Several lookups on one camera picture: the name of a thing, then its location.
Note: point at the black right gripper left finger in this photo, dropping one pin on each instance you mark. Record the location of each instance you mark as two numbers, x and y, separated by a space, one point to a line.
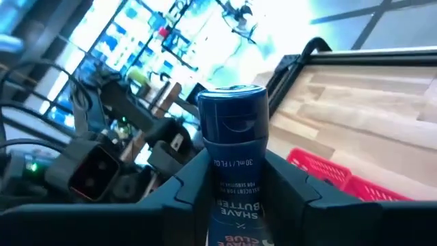
102 225

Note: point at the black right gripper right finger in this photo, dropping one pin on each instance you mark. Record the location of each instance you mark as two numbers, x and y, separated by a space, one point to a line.
341 222

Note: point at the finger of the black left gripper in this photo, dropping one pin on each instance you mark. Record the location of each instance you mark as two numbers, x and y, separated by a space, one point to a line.
169 135
165 159

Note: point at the dark blue shave butter bottle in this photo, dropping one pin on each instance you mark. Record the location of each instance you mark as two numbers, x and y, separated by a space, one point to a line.
235 116

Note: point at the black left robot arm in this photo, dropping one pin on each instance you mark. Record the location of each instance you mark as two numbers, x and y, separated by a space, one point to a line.
15 191

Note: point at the red plastic mesh basket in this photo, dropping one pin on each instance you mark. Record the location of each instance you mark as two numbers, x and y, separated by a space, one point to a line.
370 192
317 167

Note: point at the black fan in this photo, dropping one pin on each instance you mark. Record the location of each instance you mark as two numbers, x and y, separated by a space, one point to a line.
240 18

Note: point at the black square wrist camera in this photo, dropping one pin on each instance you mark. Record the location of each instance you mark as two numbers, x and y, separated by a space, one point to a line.
85 171

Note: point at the black aluminium table frame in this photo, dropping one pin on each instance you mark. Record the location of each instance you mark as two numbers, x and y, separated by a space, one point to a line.
375 58

